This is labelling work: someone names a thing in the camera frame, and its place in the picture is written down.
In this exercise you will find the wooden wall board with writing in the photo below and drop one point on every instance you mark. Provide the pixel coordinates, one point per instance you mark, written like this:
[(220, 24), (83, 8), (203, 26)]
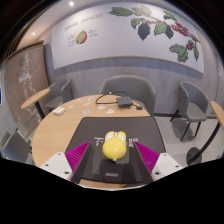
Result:
[(26, 83)]

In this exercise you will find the grey upholstered chair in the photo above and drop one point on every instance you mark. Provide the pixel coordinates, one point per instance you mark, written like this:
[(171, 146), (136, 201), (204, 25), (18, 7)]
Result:
[(193, 103), (128, 87), (15, 146), (60, 91)]

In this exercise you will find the ceiling spotlights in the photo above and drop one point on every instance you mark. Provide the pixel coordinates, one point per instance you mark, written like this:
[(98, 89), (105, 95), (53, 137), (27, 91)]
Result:
[(71, 3)]

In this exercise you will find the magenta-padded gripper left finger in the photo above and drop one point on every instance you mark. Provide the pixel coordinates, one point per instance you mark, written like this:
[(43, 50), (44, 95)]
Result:
[(55, 165)]

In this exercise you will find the small black adapter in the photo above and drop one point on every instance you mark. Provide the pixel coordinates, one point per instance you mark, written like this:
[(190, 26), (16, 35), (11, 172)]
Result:
[(139, 107)]

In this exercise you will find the small printed sticker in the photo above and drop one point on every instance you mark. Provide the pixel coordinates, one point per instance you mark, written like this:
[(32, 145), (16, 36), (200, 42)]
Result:
[(90, 98), (86, 104), (71, 106), (86, 111), (110, 111), (101, 107), (80, 99)]

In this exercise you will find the coffee plant wall mural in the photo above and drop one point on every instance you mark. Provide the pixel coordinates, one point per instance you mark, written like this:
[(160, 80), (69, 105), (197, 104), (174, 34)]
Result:
[(113, 46)]

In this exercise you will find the small round wooden side table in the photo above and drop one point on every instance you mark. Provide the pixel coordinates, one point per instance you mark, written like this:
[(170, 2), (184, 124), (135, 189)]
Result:
[(35, 96), (218, 113)]

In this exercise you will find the flat black device box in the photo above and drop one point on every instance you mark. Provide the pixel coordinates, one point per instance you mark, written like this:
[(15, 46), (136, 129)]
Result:
[(124, 101)]

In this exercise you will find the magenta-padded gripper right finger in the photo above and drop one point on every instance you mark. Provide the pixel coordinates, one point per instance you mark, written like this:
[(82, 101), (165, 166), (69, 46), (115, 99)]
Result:
[(166, 165)]

